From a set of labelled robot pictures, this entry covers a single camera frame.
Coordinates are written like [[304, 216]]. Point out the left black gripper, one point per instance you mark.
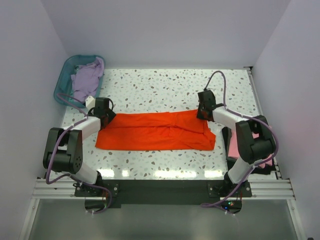
[[111, 115]]

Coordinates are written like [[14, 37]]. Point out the orange t shirt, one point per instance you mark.
[[159, 131]]

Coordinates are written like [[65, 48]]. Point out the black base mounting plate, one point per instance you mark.
[[114, 193]]

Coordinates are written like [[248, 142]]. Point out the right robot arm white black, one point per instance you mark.
[[251, 150]]

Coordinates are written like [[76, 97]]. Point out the pink folded t shirt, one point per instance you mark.
[[233, 148]]

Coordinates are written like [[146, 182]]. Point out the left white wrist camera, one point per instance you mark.
[[90, 102]]

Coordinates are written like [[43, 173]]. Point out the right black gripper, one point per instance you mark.
[[198, 115]]

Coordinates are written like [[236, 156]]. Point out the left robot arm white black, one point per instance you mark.
[[63, 154]]

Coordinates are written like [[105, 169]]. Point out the lilac t shirt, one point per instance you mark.
[[86, 79]]

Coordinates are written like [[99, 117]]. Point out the black folded t shirt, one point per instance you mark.
[[226, 133]]

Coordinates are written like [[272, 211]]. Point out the teal plastic basket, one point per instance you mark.
[[63, 92]]

